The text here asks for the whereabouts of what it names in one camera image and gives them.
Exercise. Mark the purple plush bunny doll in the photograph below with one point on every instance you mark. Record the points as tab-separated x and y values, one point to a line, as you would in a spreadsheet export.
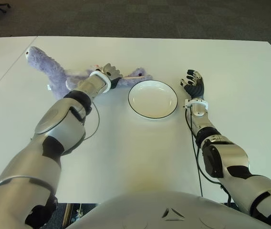
52	69

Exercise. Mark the metal stand frame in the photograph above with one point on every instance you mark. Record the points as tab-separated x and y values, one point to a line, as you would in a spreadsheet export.
74	212

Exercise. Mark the white plate with black rim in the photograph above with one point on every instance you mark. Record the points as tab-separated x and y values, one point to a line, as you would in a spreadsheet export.
152	100

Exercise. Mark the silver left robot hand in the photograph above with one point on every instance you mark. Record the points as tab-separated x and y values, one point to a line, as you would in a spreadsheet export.
111	74

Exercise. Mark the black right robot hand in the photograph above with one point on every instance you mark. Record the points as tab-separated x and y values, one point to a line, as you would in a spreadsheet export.
197	87

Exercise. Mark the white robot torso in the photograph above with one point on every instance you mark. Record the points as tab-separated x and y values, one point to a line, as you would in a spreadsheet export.
149	210

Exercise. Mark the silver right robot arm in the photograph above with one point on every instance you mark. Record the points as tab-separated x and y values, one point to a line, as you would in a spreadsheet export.
231	152

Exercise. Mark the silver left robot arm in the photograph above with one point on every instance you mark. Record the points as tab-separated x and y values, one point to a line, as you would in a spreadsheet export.
59	124

